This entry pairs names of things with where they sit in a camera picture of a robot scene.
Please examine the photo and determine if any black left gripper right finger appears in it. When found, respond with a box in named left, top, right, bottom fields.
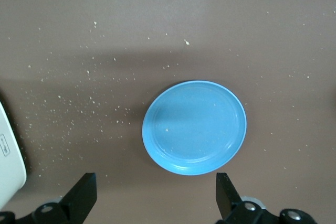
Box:
left=215, top=172, right=320, bottom=224

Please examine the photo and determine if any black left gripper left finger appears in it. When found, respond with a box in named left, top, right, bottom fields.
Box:
left=0, top=173, right=98, bottom=224

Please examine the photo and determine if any blue plate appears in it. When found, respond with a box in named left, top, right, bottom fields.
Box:
left=142, top=80, right=248, bottom=176

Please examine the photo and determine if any white toaster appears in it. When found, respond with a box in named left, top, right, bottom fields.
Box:
left=0, top=102, right=28, bottom=204

